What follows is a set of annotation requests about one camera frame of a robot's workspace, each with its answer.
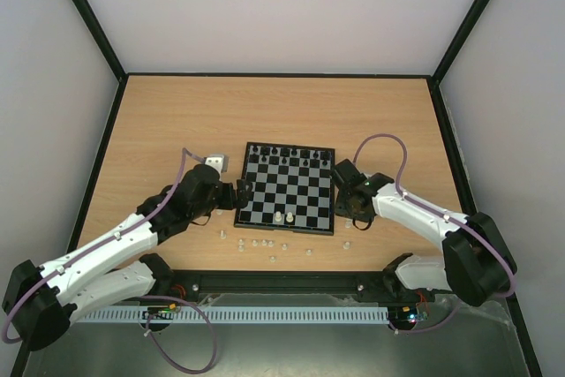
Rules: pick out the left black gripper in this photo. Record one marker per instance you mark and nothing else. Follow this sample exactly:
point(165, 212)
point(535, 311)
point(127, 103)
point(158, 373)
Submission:
point(243, 196)

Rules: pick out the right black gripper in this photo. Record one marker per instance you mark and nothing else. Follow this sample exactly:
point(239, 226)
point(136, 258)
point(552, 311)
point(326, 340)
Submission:
point(345, 199)

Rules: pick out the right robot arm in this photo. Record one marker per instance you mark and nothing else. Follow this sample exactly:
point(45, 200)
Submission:
point(474, 263)

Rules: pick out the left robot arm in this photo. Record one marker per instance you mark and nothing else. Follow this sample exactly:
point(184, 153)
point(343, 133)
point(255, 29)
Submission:
point(42, 302)

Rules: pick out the black white chessboard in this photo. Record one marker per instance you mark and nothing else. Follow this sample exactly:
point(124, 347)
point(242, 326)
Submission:
point(307, 192)

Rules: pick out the black aluminium frame rail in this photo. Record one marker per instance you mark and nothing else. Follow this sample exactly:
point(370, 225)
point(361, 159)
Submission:
point(383, 287)

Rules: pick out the light blue cable duct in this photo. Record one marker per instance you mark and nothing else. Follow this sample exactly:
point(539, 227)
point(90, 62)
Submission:
point(138, 314)

